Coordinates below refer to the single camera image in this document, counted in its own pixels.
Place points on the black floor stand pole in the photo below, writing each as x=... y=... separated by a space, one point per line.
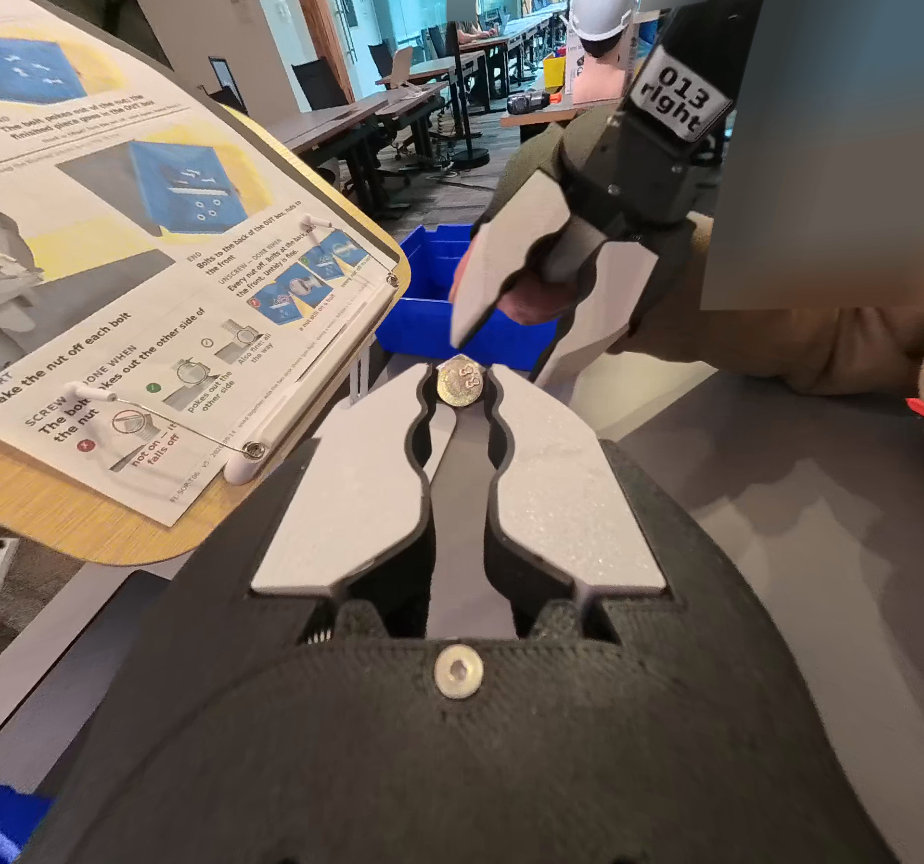
x=469 y=156

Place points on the black office chair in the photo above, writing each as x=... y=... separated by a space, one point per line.
x=317 y=81

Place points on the person's right forearm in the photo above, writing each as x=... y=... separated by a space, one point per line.
x=678 y=315

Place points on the wooden support post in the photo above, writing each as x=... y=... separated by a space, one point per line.
x=317 y=26

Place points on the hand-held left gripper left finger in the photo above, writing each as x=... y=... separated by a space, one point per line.
x=346 y=503

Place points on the clear sign stand white base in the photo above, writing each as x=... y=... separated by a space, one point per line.
x=361 y=373

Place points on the wooden work table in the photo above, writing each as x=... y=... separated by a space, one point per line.
x=534 y=119

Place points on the wooden office table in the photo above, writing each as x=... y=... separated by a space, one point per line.
x=339 y=120

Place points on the yellow box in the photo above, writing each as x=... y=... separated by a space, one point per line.
x=554 y=70

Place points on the person's right hand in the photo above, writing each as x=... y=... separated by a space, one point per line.
x=538 y=301

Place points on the small dark screen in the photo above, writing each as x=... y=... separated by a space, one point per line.
x=225 y=77

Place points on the steel hex bolt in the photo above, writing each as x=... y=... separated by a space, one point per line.
x=460 y=382

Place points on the black power tool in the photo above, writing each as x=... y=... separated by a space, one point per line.
x=527 y=103

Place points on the long blue plastic bin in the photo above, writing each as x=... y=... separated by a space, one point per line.
x=426 y=322
x=18 y=828

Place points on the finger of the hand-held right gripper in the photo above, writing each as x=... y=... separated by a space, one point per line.
x=505 y=250
x=613 y=301

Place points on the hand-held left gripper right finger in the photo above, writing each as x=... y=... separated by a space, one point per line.
x=570 y=510

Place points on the grey desk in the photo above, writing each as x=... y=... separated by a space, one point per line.
x=794 y=517

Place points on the printed instruction sign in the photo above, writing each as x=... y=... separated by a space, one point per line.
x=144 y=265

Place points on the pink mannequin head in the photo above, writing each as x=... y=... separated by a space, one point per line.
x=599 y=77

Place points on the person's beige coat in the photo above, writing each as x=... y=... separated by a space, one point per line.
x=830 y=351

